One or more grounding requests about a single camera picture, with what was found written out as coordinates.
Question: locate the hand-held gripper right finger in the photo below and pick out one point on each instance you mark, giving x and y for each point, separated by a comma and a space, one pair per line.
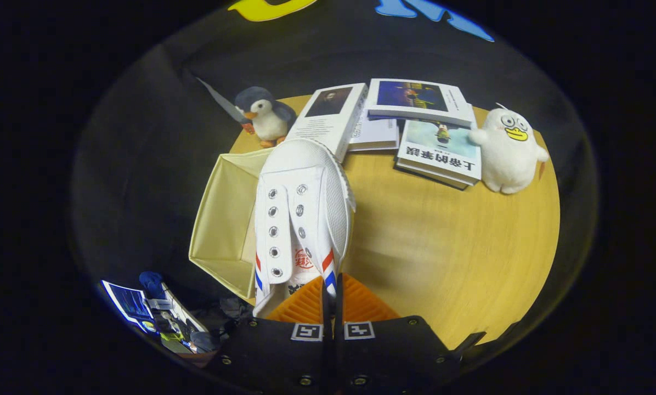
388, 351

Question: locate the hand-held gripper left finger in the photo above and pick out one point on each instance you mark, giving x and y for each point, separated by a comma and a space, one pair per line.
273, 351

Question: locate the cream fabric storage box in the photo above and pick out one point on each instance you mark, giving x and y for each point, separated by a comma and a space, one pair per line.
224, 219

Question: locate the white canvas shoe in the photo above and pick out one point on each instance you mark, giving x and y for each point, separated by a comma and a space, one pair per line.
306, 181

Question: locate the white side desk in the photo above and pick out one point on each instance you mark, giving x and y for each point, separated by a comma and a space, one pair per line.
182, 315

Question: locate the blue cloth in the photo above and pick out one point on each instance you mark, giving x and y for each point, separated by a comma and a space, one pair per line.
151, 282

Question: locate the computer screen with blue image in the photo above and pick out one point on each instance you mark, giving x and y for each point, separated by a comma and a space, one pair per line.
129, 303

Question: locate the book with pale sky cover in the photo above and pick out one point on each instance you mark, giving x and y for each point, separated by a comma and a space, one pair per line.
443, 153

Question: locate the plain white book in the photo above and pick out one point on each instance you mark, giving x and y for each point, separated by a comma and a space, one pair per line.
374, 134

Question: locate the grey penguin plush toy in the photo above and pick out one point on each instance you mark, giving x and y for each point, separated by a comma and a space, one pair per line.
265, 118

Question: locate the white duck plush toy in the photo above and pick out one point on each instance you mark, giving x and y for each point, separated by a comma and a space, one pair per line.
509, 151

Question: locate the white book with portrait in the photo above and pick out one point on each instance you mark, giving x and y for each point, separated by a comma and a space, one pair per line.
333, 115

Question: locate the book with night city cover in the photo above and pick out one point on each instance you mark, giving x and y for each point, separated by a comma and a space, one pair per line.
416, 101

